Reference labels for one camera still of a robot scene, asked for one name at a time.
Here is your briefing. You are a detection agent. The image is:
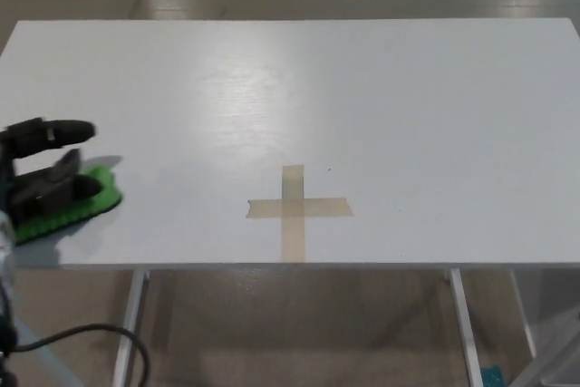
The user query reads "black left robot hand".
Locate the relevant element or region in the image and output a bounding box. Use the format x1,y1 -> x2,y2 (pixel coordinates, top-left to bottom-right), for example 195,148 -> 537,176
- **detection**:
0,117 -> 103,226

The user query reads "green whiteboard eraser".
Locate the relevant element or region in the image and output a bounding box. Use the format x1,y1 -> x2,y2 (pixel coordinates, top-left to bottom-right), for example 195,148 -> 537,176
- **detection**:
11,164 -> 124,247

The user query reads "white table leg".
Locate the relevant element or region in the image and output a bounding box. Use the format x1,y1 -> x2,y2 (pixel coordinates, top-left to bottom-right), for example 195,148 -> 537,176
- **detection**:
449,267 -> 481,387
509,268 -> 538,359
111,269 -> 150,387

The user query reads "beige masking tape strip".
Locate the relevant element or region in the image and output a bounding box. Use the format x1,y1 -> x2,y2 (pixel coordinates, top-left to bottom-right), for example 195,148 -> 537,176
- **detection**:
246,197 -> 355,220
280,163 -> 309,264

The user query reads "teal object on floor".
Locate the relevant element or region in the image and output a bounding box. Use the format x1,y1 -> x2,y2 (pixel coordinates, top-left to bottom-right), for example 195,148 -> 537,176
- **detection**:
479,363 -> 505,387

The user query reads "black cable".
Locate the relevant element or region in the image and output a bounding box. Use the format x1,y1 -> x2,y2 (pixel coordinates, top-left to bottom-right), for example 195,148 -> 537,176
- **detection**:
0,323 -> 150,387

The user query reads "grey metal frame bar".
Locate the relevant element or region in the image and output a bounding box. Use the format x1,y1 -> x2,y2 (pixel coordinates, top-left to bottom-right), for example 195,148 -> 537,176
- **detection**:
516,309 -> 580,387
17,336 -> 81,387

